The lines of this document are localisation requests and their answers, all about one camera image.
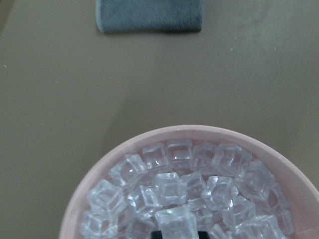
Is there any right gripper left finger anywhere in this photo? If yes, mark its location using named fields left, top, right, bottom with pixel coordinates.
left=151, top=231, right=161, bottom=239

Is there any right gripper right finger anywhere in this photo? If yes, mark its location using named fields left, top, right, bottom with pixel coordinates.
left=198, top=231, right=210, bottom=239

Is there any pink bowl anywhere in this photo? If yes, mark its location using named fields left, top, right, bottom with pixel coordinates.
left=59, top=125, right=319, bottom=239

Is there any grey folded cloth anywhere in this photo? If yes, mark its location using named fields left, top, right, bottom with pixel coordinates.
left=95, top=0, right=205, bottom=33

